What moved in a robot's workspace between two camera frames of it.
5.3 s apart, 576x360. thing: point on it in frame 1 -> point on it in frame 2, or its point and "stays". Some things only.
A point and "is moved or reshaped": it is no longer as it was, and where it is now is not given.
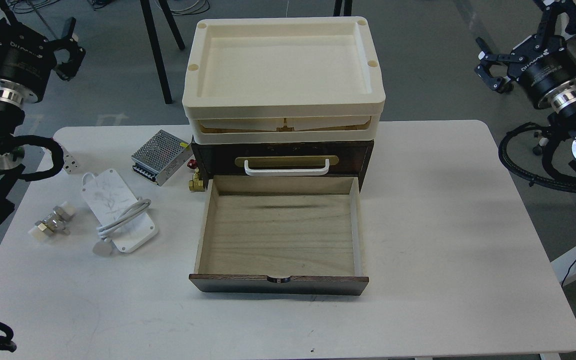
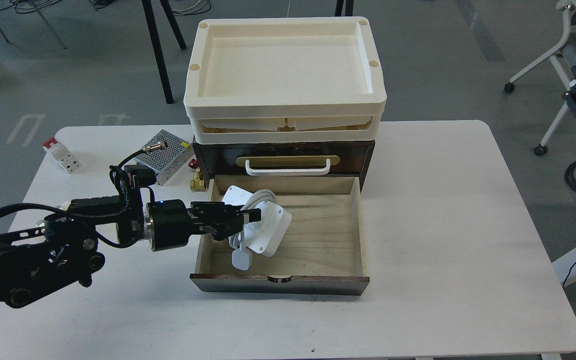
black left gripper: (18, 64) -> (167, 223)
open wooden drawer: (281, 235) stays
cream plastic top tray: (284, 67) stays
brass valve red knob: (196, 185) stays
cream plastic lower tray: (283, 129) stays
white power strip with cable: (122, 220) is moved or reshaped
